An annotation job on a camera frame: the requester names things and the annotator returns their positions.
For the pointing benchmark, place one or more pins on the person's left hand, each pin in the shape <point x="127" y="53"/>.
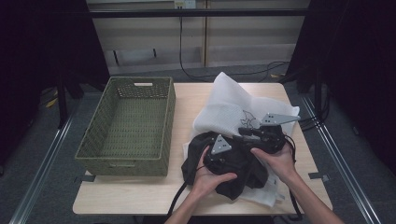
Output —
<point x="205" y="182"/>

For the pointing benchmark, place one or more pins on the grey tape strip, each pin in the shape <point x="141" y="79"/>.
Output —
<point x="319" y="176"/>
<point x="84" y="178"/>

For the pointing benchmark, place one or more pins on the metal floor rail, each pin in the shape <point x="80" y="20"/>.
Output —
<point x="40" y="174"/>
<point x="342" y="165"/>

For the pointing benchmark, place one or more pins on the person's right hand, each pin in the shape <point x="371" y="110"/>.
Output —
<point x="280" y="163"/>

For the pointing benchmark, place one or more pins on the white mesh laundry bag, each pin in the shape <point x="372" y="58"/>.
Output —
<point x="230" y="105"/>

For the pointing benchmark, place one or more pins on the black metal stand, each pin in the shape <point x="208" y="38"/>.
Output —
<point x="318" y="96"/>
<point x="61" y="99"/>

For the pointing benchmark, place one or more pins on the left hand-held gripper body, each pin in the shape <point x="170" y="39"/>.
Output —
<point x="221" y="145"/>

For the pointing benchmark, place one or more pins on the white wall outlet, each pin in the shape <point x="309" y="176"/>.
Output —
<point x="185" y="3"/>

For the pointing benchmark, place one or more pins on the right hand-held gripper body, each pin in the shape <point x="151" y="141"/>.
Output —
<point x="274" y="119"/>

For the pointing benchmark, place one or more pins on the black curtain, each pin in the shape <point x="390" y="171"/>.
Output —
<point x="40" y="56"/>
<point x="358" y="62"/>

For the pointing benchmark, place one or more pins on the green woven basket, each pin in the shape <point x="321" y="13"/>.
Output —
<point x="134" y="124"/>

